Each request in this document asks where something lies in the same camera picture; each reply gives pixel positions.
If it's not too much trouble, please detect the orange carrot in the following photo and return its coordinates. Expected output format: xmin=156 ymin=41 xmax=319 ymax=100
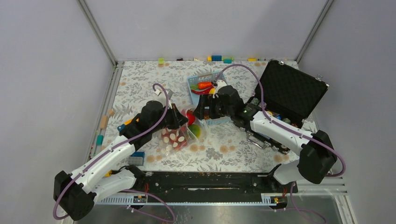
xmin=198 ymin=82 xmax=213 ymax=90

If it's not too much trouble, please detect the blue toy brick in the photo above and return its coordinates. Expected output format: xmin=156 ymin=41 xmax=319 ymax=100
xmin=211 ymin=55 xmax=222 ymax=61

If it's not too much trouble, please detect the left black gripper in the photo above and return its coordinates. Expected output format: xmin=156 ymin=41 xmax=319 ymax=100
xmin=151 ymin=103 xmax=189 ymax=133

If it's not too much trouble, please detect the red tomato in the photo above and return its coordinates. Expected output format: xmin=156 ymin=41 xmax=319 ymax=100
xmin=186 ymin=110 xmax=196 ymax=126

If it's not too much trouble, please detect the wooden block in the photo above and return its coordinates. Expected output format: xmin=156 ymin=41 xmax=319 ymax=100
xmin=99 ymin=115 xmax=109 ymax=129

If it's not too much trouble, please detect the yellow toy vehicle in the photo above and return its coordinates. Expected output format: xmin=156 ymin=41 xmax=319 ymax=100
xmin=117 ymin=115 xmax=139 ymax=132

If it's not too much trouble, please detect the green yellow mango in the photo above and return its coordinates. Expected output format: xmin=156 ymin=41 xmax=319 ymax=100
xmin=188 ymin=124 xmax=202 ymax=139

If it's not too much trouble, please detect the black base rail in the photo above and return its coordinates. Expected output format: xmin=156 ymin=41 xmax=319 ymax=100
xmin=121 ymin=165 xmax=298 ymax=204

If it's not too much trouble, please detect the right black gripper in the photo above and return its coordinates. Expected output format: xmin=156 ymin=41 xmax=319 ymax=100
xmin=192 ymin=94 xmax=233 ymax=119

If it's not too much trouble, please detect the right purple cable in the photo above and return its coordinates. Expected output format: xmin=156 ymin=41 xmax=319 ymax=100
xmin=215 ymin=63 xmax=347 ymax=178

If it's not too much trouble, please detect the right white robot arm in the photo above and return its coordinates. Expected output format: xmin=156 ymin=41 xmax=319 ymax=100
xmin=193 ymin=85 xmax=337 ymax=192

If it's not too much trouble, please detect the blue grey toy block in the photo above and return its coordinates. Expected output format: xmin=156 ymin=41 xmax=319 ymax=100
xmin=127 ymin=151 xmax=145 ymax=166

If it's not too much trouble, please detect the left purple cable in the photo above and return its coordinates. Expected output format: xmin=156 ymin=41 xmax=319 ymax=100
xmin=52 ymin=83 xmax=170 ymax=221

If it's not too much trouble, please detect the black poker chip case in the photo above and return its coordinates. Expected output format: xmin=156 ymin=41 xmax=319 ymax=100
xmin=247 ymin=59 xmax=329 ymax=154

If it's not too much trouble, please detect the clear dotted zip bag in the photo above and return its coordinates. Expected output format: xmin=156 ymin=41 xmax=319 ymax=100
xmin=157 ymin=105 xmax=209 ymax=156

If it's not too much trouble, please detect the red chili pepper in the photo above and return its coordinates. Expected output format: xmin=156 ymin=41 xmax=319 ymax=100
xmin=191 ymin=88 xmax=212 ymax=95

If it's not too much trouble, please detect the light blue plastic basket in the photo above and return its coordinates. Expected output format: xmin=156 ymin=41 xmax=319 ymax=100
xmin=187 ymin=71 xmax=231 ymax=126

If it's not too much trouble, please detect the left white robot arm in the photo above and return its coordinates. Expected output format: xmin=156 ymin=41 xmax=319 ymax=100
xmin=53 ymin=100 xmax=188 ymax=221

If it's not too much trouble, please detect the purple cable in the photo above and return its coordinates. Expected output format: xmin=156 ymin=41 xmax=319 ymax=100
xmin=215 ymin=63 xmax=347 ymax=178
xmin=52 ymin=83 xmax=170 ymax=221

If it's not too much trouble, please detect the teal toy block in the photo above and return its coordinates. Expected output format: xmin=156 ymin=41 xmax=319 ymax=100
xmin=95 ymin=135 xmax=104 ymax=146

